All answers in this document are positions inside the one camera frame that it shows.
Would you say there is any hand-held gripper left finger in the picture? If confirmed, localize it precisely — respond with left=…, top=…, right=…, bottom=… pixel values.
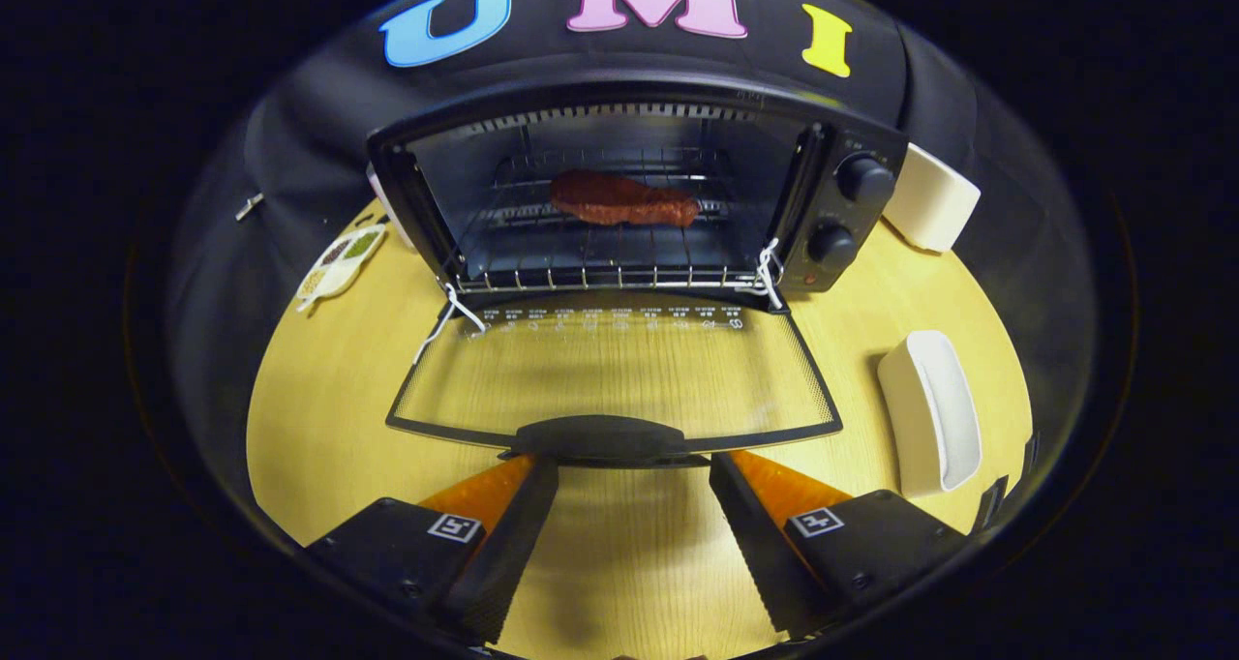
left=305, top=454, right=560, bottom=645

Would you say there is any black toaster oven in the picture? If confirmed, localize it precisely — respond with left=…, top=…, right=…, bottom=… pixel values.
left=366, top=70, right=911, bottom=469

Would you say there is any red-brown meat strip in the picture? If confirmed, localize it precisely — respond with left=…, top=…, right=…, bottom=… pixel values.
left=550, top=168, right=701, bottom=227

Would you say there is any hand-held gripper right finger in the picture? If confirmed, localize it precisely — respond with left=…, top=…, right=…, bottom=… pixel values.
left=710, top=450, right=969, bottom=639

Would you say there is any white cord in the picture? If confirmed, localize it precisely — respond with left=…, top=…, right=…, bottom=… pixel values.
left=736, top=239, right=785, bottom=311
left=413, top=283, right=488, bottom=366

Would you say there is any white oblong dish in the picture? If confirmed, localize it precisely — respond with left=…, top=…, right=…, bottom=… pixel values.
left=876, top=329, right=983, bottom=498

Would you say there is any white divided dish with grains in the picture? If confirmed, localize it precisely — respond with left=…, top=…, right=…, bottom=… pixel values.
left=295, top=223, right=388, bottom=313

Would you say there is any white toaster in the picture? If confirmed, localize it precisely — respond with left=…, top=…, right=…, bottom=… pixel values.
left=883, top=142, right=982, bottom=253

